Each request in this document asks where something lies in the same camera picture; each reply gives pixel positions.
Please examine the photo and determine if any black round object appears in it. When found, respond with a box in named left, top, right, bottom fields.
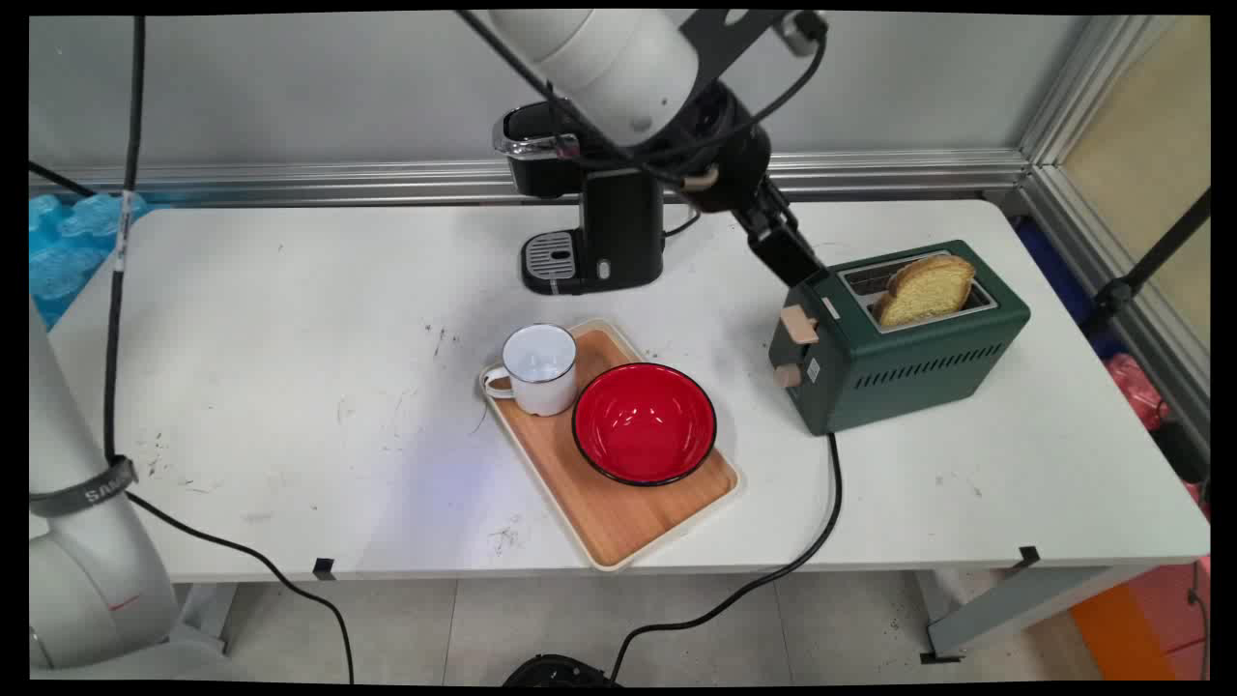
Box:
left=501, top=653, right=621, bottom=687

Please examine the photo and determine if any black tripod stand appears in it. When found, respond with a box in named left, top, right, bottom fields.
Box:
left=1090, top=188, right=1211, bottom=334

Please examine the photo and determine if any blue bubble wrap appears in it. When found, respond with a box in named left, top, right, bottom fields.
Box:
left=29, top=191, right=151, bottom=332

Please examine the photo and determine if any black coffee machine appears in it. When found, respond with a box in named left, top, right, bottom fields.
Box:
left=492, top=101, right=668, bottom=297

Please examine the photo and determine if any white enamel mug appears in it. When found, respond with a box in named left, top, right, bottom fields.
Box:
left=481, top=323, right=579, bottom=418

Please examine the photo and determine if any toasted bread slice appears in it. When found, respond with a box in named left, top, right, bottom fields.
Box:
left=874, top=254, right=977, bottom=329

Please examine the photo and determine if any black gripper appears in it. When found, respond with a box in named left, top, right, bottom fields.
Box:
left=667, top=82, right=828, bottom=288

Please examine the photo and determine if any grey velcro strap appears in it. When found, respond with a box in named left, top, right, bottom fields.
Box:
left=29, top=456, right=138, bottom=518

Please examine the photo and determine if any aluminium frame post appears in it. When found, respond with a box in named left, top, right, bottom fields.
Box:
left=1015, top=14, right=1211, bottom=455

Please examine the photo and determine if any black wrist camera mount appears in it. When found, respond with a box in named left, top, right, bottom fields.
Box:
left=680, top=10, right=830, bottom=83

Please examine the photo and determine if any green two-slot toaster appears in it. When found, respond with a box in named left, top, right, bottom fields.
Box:
left=768, top=240, right=1031, bottom=437

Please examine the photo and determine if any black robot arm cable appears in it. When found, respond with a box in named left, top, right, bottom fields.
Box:
left=102, top=14, right=356, bottom=683

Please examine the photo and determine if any orange box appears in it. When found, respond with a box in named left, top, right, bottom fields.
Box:
left=1067, top=557, right=1211, bottom=683

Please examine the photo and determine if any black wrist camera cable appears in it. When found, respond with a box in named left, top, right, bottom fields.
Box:
left=454, top=10, right=830, bottom=189

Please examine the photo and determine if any wooden tray with cream rim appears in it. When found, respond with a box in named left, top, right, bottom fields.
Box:
left=479, top=318, right=743, bottom=573

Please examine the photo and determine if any black toaster power cable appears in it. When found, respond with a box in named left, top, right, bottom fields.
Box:
left=607, top=433, right=844, bottom=683

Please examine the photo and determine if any grey table leg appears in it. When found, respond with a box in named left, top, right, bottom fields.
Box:
left=916, top=565, right=1156, bottom=665

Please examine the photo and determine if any red plastic bag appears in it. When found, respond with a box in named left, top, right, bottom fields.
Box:
left=1106, top=352, right=1172, bottom=432

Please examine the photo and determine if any aluminium frame rail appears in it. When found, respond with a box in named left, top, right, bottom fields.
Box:
left=29, top=148, right=1031, bottom=207

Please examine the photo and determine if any red bowl with black rim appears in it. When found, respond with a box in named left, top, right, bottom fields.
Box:
left=571, top=362, right=719, bottom=487

